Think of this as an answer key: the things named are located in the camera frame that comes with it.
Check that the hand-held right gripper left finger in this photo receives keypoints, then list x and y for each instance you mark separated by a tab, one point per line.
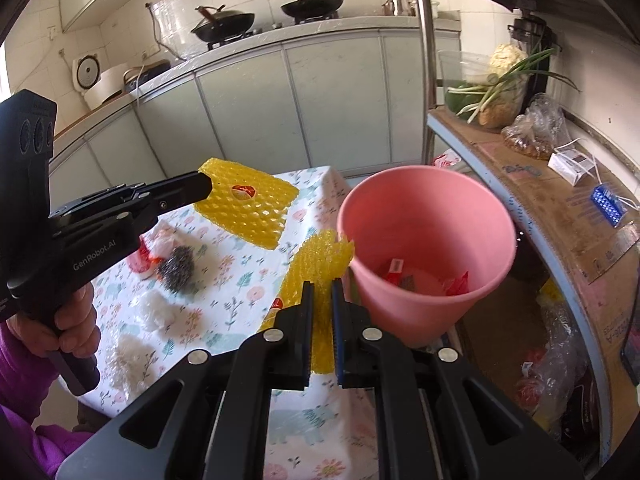
306	330

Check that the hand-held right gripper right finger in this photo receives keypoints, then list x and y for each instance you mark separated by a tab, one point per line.
340	330

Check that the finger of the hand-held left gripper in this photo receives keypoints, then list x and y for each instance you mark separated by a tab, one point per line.
170	192

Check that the yellow bubble wrap strip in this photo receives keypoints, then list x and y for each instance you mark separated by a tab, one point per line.
314	270

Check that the red carton box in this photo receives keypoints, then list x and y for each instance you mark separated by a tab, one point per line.
396	266

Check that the yellow bubble wrap with hole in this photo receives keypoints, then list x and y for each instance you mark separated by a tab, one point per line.
250	222

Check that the white plastic film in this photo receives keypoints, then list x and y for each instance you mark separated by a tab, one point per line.
157	311

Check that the pink plastic bucket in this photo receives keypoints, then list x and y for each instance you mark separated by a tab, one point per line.
425	210

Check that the person's left forearm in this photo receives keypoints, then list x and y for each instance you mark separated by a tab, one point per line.
27	395

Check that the person's left hand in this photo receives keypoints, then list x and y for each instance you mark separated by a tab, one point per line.
77	320

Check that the steel wool ball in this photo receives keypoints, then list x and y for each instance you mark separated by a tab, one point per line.
177	267

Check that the floral tablecloth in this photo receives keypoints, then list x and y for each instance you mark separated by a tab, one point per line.
235	280

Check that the grey kitchen cabinet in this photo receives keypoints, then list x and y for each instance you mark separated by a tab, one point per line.
250	110

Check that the red plastic wrapper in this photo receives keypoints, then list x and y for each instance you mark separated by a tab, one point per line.
457	285

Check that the clear bubble wrap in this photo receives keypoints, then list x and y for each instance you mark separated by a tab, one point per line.
130	360

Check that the white rice cooker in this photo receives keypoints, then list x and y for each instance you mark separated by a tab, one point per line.
97	80

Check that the black wok with lid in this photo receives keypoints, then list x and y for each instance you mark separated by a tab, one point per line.
222	22

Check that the gas stove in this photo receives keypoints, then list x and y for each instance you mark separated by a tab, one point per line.
280	27

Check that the red white plastic bag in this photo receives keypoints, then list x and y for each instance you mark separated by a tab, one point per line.
445	161

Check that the clear plastic bag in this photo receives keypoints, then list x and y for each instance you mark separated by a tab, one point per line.
555	370

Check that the cardboard sheet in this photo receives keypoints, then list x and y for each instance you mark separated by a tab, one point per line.
560	220

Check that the plastic bag of nuts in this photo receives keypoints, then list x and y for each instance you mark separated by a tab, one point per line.
537	132

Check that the small white box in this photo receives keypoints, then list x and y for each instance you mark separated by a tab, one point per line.
570	166

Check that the clear plastic container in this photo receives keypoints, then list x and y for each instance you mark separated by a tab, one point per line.
455	67

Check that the dark flat board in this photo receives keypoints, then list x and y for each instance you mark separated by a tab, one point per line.
631	352

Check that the metal kettle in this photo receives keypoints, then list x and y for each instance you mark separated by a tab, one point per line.
397	4

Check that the green scallions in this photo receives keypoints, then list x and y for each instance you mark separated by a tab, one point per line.
515	77

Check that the cauliflower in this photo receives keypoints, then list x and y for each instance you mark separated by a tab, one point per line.
507	60

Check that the black blender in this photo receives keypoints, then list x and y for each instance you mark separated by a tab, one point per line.
537	35

